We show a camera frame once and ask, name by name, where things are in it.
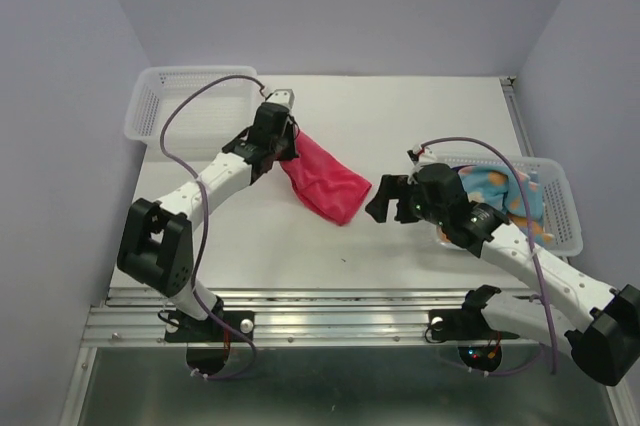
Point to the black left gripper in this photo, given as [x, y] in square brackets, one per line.
[289, 153]

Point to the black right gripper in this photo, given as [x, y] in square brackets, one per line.
[392, 186]

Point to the pink towel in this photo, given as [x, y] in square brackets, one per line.
[323, 184]

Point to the blue patterned towel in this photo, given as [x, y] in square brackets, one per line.
[504, 191]

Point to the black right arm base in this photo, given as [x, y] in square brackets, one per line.
[462, 326]

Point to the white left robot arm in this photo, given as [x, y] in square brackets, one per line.
[157, 246]

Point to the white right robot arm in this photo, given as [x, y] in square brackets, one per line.
[593, 323]

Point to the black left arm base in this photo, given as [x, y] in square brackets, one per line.
[181, 328]

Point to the white empty plastic basket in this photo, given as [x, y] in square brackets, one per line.
[207, 122]

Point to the peach patterned towel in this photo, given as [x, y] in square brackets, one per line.
[541, 236]

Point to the white plastic towel basket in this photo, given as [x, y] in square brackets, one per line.
[560, 215]

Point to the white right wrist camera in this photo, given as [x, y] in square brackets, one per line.
[421, 156]

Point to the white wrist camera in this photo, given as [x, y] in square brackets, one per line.
[421, 156]
[282, 97]

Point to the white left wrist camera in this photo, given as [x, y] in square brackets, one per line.
[282, 97]

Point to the aluminium mounting rail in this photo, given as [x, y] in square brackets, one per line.
[283, 318]

